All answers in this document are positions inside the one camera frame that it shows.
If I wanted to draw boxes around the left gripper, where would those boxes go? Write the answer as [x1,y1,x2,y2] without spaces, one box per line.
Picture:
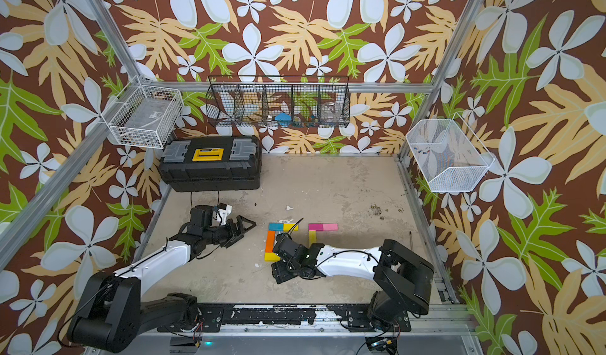
[204,215,257,246]

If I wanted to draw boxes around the small yellow block top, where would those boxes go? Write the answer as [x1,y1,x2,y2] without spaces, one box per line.
[264,252,281,262]

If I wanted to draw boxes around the orange block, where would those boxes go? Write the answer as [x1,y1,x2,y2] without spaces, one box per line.
[264,230,276,253]

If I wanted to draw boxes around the teal block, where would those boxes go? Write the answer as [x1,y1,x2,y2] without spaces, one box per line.
[268,222,284,233]

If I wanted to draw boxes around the magenta block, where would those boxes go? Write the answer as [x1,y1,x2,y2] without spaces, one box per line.
[308,223,324,231]

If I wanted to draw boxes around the pink block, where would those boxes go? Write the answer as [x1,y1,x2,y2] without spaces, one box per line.
[323,223,339,231]

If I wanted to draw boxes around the long yellow block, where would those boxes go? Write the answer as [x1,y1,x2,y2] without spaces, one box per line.
[309,230,317,245]

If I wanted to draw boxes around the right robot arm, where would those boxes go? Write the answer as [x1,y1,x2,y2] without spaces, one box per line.
[271,233,434,331]

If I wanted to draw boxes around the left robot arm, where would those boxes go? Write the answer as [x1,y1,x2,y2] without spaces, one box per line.
[66,204,257,353]

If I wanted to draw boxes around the blue object in basket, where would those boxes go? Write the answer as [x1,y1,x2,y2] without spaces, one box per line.
[275,113,292,127]

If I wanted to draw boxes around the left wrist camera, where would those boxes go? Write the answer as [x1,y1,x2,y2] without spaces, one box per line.
[213,203,232,226]

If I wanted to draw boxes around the black toolbox yellow handle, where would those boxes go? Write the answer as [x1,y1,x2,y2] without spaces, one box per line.
[158,137,262,192]

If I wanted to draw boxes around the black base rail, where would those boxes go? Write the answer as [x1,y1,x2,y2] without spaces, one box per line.
[158,302,413,333]

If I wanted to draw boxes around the black wire basket rear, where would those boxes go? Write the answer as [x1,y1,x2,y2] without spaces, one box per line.
[204,75,351,128]

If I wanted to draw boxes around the white wire basket left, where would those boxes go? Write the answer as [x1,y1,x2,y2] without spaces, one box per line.
[102,77,184,149]

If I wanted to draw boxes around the white wire basket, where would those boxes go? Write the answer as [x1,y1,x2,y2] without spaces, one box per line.
[102,77,184,149]
[406,118,495,194]

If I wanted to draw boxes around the white wire basket right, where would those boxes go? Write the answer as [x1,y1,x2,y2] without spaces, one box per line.
[406,118,495,194]

